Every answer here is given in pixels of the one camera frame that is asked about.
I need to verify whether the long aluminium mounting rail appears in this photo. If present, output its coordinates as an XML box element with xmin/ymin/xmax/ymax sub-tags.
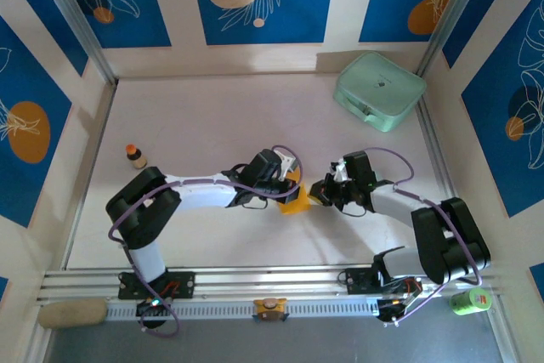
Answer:
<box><xmin>36</xmin><ymin>264</ymin><xmax>502</xmax><ymax>303</ymax></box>

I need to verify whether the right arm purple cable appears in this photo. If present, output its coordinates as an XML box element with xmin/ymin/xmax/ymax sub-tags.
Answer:
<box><xmin>363</xmin><ymin>146</ymin><xmax>481</xmax><ymax>326</ymax></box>

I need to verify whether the beige foam block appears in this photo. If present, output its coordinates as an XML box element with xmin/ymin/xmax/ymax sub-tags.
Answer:
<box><xmin>37</xmin><ymin>298</ymin><xmax>108</xmax><ymax>330</ymax></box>

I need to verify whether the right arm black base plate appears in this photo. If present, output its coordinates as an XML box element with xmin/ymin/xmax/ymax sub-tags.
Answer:
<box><xmin>339</xmin><ymin>267</ymin><xmax>422</xmax><ymax>296</ymax></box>

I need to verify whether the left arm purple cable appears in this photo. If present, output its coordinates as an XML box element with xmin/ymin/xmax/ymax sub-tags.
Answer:
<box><xmin>108</xmin><ymin>145</ymin><xmax>303</xmax><ymax>337</ymax></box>

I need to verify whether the slotted grey cable duct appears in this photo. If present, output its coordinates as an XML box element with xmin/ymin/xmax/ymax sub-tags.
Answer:
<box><xmin>104</xmin><ymin>298</ymin><xmax>383</xmax><ymax>321</ymax></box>

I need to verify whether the mint green zip case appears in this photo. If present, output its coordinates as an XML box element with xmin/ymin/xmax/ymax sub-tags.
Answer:
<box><xmin>331</xmin><ymin>51</ymin><xmax>428</xmax><ymax>133</ymax></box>

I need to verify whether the aluminium side rail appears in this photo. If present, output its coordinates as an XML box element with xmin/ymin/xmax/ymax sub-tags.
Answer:
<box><xmin>416</xmin><ymin>101</ymin><xmax>475</xmax><ymax>262</ymax></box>
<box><xmin>61</xmin><ymin>82</ymin><xmax>118</xmax><ymax>270</ymax></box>

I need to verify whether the small bottle orange cap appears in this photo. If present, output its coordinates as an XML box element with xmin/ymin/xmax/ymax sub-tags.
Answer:
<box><xmin>125</xmin><ymin>143</ymin><xmax>149</xmax><ymax>170</ymax></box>

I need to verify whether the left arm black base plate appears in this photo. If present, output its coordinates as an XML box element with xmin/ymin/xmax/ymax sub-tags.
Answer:
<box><xmin>117</xmin><ymin>271</ymin><xmax>196</xmax><ymax>300</ymax></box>

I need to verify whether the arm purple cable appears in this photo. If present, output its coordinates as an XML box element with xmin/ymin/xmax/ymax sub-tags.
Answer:
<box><xmin>363</xmin><ymin>146</ymin><xmax>481</xmax><ymax>326</ymax></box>
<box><xmin>108</xmin><ymin>145</ymin><xmax>303</xmax><ymax>337</ymax></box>

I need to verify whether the small yellow brown toy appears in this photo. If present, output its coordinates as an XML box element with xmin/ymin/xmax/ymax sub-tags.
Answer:
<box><xmin>252</xmin><ymin>297</ymin><xmax>289</xmax><ymax>322</ymax></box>

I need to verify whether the green tape roll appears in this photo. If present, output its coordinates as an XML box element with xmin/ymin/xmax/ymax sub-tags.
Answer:
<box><xmin>449</xmin><ymin>287</ymin><xmax>493</xmax><ymax>317</ymax></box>

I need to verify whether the aluminium frame post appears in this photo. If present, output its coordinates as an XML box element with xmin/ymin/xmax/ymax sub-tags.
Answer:
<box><xmin>31</xmin><ymin>0</ymin><xmax>118</xmax><ymax>86</ymax></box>
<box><xmin>416</xmin><ymin>0</ymin><xmax>496</xmax><ymax>77</ymax></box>

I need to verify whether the black controller board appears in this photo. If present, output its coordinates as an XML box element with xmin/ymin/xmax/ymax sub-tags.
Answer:
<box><xmin>135</xmin><ymin>297</ymin><xmax>171</xmax><ymax>330</ymax></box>
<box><xmin>376</xmin><ymin>292</ymin><xmax>426</xmax><ymax>328</ymax></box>

